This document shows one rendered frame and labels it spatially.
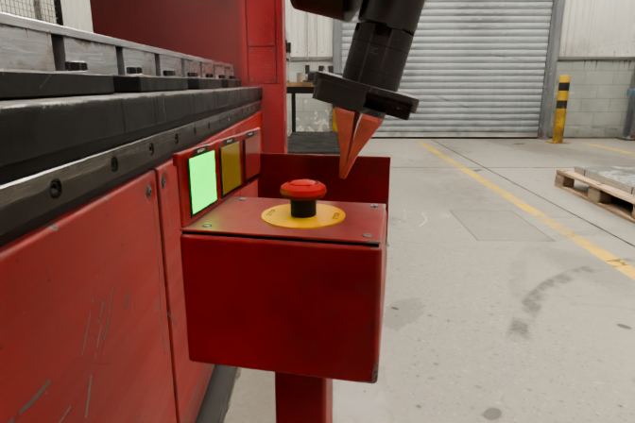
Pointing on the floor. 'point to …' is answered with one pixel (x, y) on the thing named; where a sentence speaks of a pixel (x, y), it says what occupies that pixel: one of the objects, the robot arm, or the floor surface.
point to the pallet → (599, 194)
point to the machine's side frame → (204, 20)
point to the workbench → (329, 143)
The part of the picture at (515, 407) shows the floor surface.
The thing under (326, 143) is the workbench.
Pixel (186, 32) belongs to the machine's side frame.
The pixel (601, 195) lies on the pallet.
